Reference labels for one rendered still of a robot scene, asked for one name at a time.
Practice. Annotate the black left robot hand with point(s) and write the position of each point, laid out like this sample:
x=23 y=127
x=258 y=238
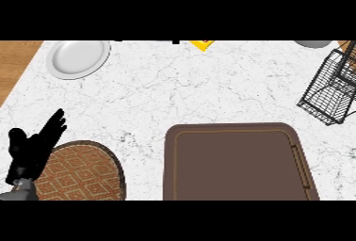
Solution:
x=31 y=150

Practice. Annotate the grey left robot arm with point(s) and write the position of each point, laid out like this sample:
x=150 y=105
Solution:
x=19 y=192

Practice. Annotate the brown rectangular tray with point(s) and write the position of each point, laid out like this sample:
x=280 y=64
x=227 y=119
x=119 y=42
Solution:
x=236 y=163

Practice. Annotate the brown patterned oval placemat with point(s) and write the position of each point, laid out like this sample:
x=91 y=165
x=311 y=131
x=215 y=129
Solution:
x=83 y=175

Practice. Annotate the white round plate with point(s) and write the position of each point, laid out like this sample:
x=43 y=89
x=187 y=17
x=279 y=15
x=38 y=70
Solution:
x=77 y=59

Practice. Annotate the yellow triangular object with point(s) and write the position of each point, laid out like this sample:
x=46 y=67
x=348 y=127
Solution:
x=202 y=45

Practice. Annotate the grey round object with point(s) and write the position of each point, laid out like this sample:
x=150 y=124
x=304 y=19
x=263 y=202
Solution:
x=313 y=44

